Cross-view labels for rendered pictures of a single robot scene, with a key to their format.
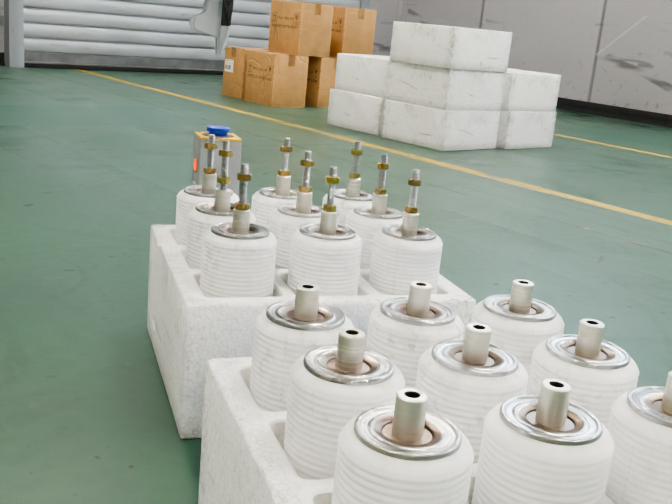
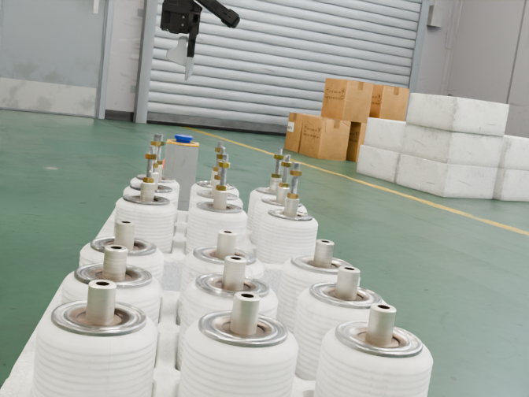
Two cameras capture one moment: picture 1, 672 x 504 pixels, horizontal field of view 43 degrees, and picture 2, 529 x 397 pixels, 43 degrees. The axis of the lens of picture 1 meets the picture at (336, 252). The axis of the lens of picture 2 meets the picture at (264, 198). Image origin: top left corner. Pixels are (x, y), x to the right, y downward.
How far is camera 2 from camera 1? 0.31 m
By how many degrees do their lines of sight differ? 14
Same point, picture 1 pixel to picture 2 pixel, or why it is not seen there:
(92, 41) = (197, 107)
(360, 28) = (395, 102)
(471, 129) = (470, 181)
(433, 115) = (437, 168)
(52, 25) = (169, 94)
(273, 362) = not seen: hidden behind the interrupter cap
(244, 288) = not seen: hidden behind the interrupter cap
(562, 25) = not seen: outside the picture
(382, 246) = (264, 223)
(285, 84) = (330, 142)
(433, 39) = (440, 107)
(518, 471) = (194, 365)
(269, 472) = (24, 354)
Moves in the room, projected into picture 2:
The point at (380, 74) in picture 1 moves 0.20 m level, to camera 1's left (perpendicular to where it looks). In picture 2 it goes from (398, 134) to (365, 130)
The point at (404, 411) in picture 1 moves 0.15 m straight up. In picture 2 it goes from (90, 295) to (106, 106)
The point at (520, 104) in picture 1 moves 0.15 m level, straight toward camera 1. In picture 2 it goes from (516, 164) to (513, 165)
